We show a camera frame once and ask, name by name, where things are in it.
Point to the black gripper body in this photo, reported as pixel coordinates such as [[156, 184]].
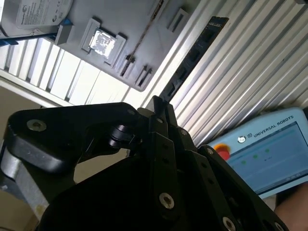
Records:
[[101, 207]]

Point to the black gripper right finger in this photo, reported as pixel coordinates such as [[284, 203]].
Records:
[[216, 183]]

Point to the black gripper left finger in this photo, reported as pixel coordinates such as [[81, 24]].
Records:
[[48, 144]]

